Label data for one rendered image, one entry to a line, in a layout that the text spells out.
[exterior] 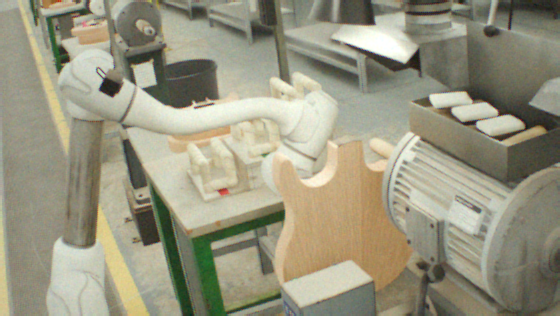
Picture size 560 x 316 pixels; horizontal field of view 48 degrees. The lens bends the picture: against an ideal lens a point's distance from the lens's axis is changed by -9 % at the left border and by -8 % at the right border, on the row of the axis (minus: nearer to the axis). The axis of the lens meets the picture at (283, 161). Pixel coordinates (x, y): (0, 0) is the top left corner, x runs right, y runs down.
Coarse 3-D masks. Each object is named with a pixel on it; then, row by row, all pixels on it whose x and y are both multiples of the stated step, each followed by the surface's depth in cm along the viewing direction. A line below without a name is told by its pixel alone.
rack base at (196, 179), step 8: (224, 168) 232; (192, 176) 229; (200, 176) 228; (216, 176) 227; (224, 176) 226; (200, 184) 222; (240, 184) 218; (200, 192) 217; (216, 192) 215; (232, 192) 214; (240, 192) 215; (208, 200) 212
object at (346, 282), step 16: (320, 272) 132; (336, 272) 131; (352, 272) 130; (288, 288) 128; (304, 288) 127; (320, 288) 126; (336, 288) 126; (352, 288) 125; (368, 288) 127; (288, 304) 127; (304, 304) 122; (320, 304) 123; (336, 304) 125; (352, 304) 126; (368, 304) 128
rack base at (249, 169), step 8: (256, 136) 234; (264, 136) 233; (224, 144) 235; (232, 144) 230; (240, 144) 229; (256, 144) 227; (232, 152) 226; (240, 152) 222; (272, 152) 219; (240, 160) 218; (248, 160) 215; (256, 160) 214; (240, 168) 220; (248, 168) 213; (256, 168) 214; (240, 176) 223; (248, 176) 214; (256, 176) 215; (248, 184) 215; (256, 184) 216; (264, 184) 217
